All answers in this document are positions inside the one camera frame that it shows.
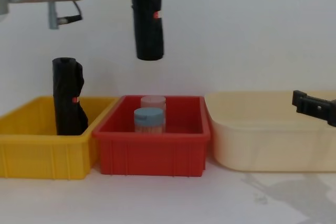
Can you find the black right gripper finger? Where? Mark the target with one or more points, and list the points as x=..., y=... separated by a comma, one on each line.
x=315, y=108

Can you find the pink lidded clear jar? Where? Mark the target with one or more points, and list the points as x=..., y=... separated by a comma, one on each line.
x=153, y=102

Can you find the yellow plastic bin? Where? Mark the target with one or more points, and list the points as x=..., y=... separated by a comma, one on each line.
x=39, y=153

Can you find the cream plastic tub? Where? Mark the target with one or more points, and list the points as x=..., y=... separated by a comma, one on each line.
x=262, y=145

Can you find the red plastic bin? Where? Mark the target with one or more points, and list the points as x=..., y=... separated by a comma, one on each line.
x=152, y=153

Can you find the blue lidded toothpick jar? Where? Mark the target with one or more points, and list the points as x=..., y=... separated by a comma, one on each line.
x=149, y=119

